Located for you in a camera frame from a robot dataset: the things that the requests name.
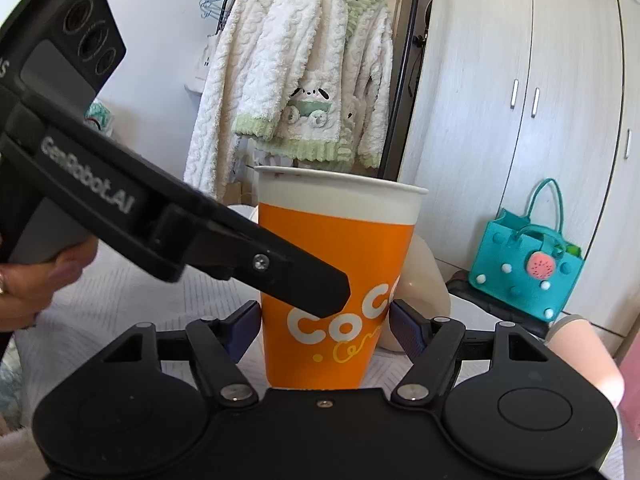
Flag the orange paper cup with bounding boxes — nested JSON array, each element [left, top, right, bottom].
[[257, 166, 426, 389]]

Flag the brown tumbler cup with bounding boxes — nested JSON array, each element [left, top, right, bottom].
[[380, 234, 454, 356]]

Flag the pink tumbler cup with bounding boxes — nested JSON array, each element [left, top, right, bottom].
[[546, 315, 625, 408]]

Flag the person's hand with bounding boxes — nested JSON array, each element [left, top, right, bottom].
[[0, 236, 99, 332]]

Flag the white fluffy robe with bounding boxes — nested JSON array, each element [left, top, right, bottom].
[[183, 0, 273, 202]]

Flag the white patterned tablecloth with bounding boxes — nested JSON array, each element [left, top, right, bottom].
[[8, 238, 626, 480]]

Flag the teal felt handbag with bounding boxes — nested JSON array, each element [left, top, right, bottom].
[[469, 178, 584, 323]]

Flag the white green-trim fluffy jacket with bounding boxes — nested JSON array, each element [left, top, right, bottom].
[[232, 0, 393, 171]]

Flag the grey three-door wardrobe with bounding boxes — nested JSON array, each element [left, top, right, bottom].
[[399, 0, 639, 337]]

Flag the blue wire hangers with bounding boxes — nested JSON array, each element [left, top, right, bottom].
[[198, 0, 233, 25]]

